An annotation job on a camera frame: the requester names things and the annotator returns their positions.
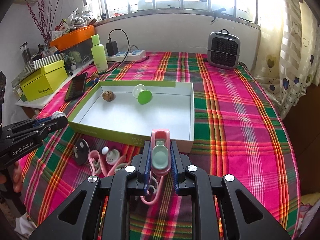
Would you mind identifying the heart pattern curtain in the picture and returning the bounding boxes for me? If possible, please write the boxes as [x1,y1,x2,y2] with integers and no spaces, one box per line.
[253,0,319,119]

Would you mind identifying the large brown walnut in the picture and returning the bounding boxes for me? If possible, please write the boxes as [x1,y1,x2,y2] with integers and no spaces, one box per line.
[102,90,115,102]

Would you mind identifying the red dried branches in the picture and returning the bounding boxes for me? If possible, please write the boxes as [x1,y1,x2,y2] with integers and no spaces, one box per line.
[24,0,61,43]

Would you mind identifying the striped grey gift box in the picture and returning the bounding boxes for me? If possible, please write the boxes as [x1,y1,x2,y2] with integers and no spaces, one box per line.
[11,53,65,88]

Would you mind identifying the black smartphone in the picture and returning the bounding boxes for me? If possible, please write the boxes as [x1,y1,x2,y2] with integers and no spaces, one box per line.
[65,73,87,102]

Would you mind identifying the white power strip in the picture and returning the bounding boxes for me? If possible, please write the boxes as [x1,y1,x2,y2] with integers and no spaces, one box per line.
[106,50,146,62]

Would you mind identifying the green white cardboard box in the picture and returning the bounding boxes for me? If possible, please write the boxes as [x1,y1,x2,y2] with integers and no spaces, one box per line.
[68,80,195,153]

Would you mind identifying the white ribbed jar cap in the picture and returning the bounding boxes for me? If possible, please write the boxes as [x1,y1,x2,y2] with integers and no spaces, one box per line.
[51,111,67,119]

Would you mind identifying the orange storage bin lid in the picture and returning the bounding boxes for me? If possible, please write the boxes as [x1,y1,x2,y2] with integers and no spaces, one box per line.
[50,25,95,51]

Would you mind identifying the yellow shoebox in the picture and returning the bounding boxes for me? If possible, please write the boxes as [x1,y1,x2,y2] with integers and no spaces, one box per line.
[20,60,68,101]

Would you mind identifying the pink looped clip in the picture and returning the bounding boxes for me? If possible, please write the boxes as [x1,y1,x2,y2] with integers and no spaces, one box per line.
[107,155,131,177]

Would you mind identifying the person's left hand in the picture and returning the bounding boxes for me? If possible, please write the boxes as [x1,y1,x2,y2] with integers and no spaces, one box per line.
[12,161,22,193]

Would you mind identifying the blue orange keychain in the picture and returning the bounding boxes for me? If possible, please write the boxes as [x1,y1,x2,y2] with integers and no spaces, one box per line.
[92,78,100,86]

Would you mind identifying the grey small space heater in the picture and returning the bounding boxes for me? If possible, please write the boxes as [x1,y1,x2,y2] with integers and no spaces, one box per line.
[207,29,241,70]

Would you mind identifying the clear plastic storage bin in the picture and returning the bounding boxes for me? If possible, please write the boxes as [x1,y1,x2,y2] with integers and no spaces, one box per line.
[62,38,93,67]

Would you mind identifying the green white spool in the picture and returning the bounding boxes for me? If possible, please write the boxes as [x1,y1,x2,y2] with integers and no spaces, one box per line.
[132,84,152,105]

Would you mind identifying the black oval disc holder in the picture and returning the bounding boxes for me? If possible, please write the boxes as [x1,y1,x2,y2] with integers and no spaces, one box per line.
[73,139,90,166]

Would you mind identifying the pink curved clip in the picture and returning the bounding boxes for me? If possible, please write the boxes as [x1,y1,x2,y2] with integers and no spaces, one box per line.
[88,150,108,178]

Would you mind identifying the black charger with cable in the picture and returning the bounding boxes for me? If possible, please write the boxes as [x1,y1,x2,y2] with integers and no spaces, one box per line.
[98,28,150,75]

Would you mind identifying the green lotion bottle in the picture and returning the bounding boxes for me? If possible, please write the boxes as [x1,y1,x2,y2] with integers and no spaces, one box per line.
[91,34,108,72]

